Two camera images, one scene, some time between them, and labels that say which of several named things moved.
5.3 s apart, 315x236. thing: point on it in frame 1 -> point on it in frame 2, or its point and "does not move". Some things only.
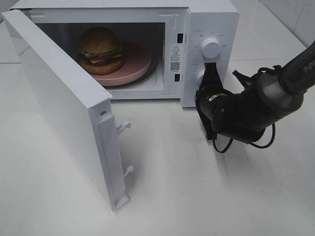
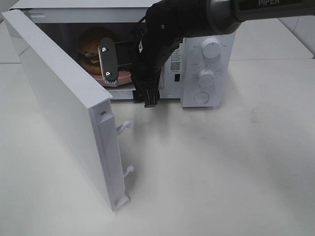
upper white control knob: [211, 48] does not move
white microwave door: [83, 106] does not move
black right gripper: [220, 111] -> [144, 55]
